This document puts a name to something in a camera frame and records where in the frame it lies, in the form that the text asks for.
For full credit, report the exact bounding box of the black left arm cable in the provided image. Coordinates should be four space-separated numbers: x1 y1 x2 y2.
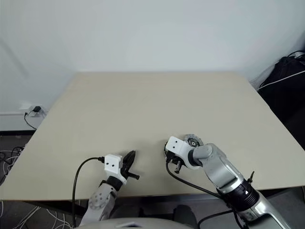
71 156 106 229

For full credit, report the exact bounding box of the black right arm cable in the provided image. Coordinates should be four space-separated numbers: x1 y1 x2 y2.
165 160 244 229

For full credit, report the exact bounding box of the white wall power strip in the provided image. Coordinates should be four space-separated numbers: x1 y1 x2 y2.
0 103 50 118

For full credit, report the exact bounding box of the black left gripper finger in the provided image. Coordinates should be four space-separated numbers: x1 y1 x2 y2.
128 150 137 170
122 150 135 168

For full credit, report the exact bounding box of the grey robot torso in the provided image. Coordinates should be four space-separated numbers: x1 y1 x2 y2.
78 216 191 229

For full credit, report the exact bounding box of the black cable over bag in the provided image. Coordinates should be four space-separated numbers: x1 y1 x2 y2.
287 50 305 59

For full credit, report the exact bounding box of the black bag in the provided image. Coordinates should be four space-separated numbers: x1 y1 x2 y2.
254 56 305 125

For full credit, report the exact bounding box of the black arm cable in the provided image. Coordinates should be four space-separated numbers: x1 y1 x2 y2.
71 156 106 229
165 160 244 229

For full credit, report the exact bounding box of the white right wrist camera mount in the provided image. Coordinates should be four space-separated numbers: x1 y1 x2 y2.
165 135 203 170

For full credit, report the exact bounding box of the white floor cable tangle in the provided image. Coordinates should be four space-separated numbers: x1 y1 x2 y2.
14 205 79 229
0 145 27 187

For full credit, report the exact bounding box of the white cable over bag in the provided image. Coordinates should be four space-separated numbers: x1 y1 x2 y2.
257 71 305 90

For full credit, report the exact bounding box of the black adapter cable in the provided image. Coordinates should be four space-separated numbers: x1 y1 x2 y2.
23 111 38 130

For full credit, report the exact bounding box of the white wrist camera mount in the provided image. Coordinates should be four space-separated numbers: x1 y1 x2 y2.
103 154 127 186
165 135 203 170

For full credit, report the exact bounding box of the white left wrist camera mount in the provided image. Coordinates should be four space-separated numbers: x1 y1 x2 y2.
103 154 127 186

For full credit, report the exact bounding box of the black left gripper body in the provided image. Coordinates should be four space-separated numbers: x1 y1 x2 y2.
120 163 141 183

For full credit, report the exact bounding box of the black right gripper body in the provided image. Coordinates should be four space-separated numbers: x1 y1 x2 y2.
165 152 186 174

